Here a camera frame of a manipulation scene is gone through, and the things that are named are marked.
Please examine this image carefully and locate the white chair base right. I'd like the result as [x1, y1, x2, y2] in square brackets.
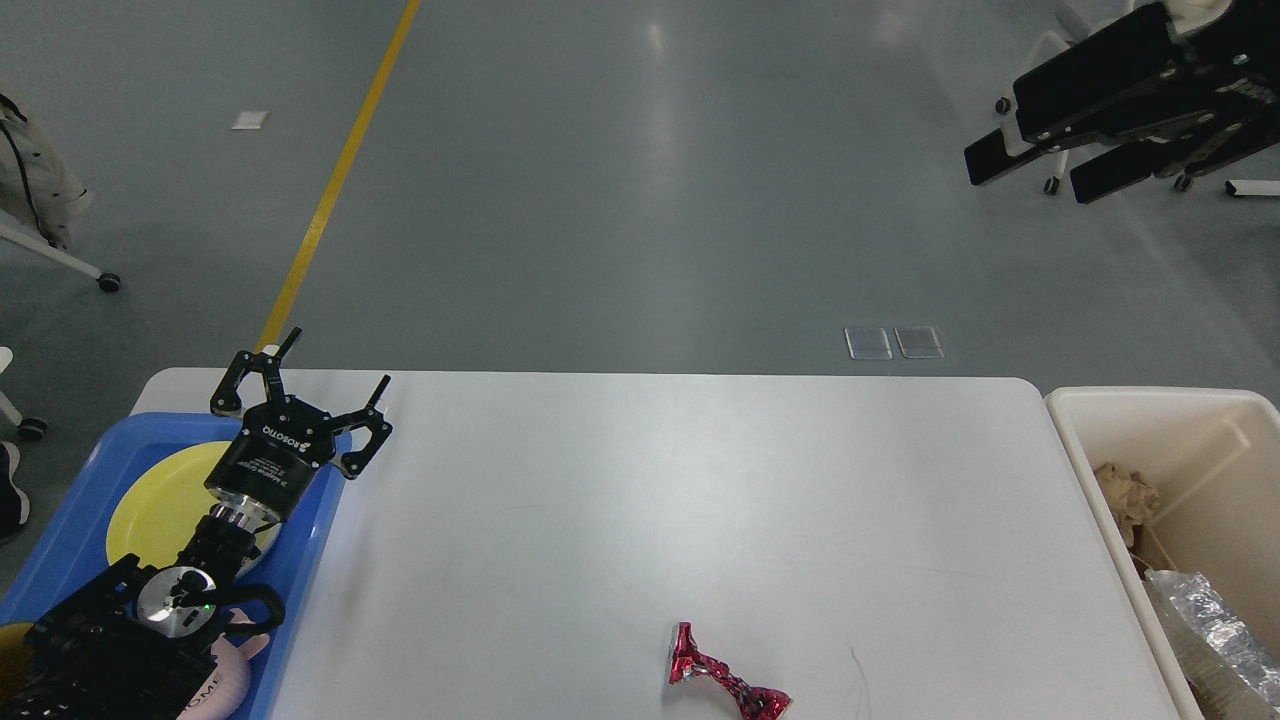
[1224, 179, 1280, 199]

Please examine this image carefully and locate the right clear floor plate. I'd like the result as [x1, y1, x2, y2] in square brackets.
[893, 325, 945, 360]

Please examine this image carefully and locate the beige plastic bin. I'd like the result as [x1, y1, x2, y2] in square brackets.
[1044, 386, 1279, 719]

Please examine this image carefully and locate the pink ceramic mug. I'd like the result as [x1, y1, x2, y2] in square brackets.
[178, 634, 270, 719]

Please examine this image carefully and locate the blue ceramic mug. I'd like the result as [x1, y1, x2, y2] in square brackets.
[0, 623, 33, 705]

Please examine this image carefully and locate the left clear floor plate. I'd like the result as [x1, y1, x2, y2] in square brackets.
[844, 325, 895, 361]

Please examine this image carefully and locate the yellow plastic plate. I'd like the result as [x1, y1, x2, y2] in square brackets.
[105, 439, 230, 568]

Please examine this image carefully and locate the brown paper ball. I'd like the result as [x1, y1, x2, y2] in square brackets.
[1093, 462, 1161, 550]

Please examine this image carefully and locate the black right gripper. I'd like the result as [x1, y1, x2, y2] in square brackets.
[964, 0, 1280, 205]

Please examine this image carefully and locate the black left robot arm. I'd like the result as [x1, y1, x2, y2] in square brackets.
[3, 329, 393, 719]

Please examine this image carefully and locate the blue plastic tray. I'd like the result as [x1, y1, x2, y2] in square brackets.
[1, 413, 344, 719]

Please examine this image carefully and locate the aluminium foil tray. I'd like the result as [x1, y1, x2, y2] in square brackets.
[1144, 570, 1279, 719]

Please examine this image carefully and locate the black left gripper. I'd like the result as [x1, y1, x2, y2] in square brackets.
[204, 327, 393, 521]

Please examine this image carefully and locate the clear floor plate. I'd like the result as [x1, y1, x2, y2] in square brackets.
[893, 325, 945, 360]
[844, 325, 895, 361]

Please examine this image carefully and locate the red foil wrapper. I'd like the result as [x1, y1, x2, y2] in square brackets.
[666, 621, 794, 719]

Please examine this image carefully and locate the person in black trousers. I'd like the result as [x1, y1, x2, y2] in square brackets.
[1, 441, 31, 543]

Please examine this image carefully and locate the chair with beige coat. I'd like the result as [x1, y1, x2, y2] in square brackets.
[1, 90, 122, 293]

